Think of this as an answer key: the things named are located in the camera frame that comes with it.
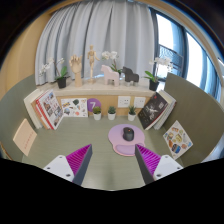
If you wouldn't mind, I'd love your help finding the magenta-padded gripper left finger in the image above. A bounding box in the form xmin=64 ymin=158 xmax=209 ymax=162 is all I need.
xmin=43 ymin=143 xmax=94 ymax=186

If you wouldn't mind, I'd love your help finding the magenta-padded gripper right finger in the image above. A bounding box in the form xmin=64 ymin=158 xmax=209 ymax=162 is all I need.
xmin=134 ymin=143 xmax=184 ymax=185

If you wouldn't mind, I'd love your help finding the black computer mouse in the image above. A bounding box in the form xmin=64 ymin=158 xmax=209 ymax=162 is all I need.
xmin=122 ymin=126 xmax=135 ymax=142

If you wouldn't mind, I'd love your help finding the purple mouse pad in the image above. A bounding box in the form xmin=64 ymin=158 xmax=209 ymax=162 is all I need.
xmin=107 ymin=123 xmax=146 ymax=157

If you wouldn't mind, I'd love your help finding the colourful food sticker sheet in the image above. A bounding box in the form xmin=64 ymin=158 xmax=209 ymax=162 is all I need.
xmin=162 ymin=120 xmax=194 ymax=161

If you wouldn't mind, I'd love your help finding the beige card booklet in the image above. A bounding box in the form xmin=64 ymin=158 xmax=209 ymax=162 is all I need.
xmin=12 ymin=118 xmax=38 ymax=157

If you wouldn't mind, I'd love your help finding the black-cover book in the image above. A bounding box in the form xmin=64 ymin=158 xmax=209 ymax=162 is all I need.
xmin=137 ymin=91 xmax=170 ymax=131

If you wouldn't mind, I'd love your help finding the brown cork-cover book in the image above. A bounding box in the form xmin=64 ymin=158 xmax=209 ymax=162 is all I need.
xmin=31 ymin=99 xmax=51 ymax=129

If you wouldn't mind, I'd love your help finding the small plant in white pot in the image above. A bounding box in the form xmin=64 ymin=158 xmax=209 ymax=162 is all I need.
xmin=127 ymin=105 xmax=138 ymax=122
xmin=92 ymin=105 xmax=102 ymax=121
xmin=107 ymin=105 xmax=117 ymax=121

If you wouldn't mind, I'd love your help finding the wide white sticker sheet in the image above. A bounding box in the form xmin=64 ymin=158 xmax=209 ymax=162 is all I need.
xmin=60 ymin=97 xmax=89 ymax=118

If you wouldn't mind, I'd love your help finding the thick white book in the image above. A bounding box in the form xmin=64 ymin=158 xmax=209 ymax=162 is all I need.
xmin=23 ymin=88 xmax=44 ymax=130

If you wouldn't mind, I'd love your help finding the round purple number sign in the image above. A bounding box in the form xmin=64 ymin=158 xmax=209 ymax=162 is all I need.
xmin=86 ymin=97 xmax=102 ymax=114

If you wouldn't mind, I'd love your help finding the white orchid in black pot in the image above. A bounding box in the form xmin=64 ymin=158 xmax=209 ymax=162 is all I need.
xmin=143 ymin=56 xmax=174 ymax=92
xmin=39 ymin=57 xmax=70 ymax=89

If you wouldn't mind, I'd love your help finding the dark grey horse figure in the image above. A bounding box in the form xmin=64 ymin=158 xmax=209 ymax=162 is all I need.
xmin=121 ymin=66 xmax=140 ymax=87

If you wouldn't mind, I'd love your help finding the wooden hand model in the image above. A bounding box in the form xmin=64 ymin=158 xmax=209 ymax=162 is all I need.
xmin=68 ymin=54 xmax=83 ymax=88

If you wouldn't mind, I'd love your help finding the pink horse figure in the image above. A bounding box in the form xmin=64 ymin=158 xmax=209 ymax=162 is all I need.
xmin=100 ymin=64 xmax=121 ymax=87

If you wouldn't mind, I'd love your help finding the dark-framed window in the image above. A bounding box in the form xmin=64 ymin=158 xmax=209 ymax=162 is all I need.
xmin=149 ymin=8 xmax=224 ymax=104

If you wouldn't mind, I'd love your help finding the wooden mannequin figure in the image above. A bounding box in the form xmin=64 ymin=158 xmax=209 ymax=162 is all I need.
xmin=86 ymin=44 xmax=100 ymax=84

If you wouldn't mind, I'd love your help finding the white orchid behind horse figures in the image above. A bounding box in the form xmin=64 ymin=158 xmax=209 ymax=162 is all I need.
xmin=101 ymin=50 xmax=124 ymax=75

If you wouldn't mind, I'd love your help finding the grey curtain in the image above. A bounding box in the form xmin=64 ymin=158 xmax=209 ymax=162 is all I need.
xmin=34 ymin=0 xmax=158 ymax=86

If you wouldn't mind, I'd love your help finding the white wall switch plate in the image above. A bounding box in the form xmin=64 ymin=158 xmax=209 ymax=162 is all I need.
xmin=133 ymin=96 xmax=147 ymax=109

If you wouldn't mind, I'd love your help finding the white wall socket plate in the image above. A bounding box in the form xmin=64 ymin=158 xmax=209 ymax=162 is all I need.
xmin=117 ymin=95 xmax=132 ymax=108

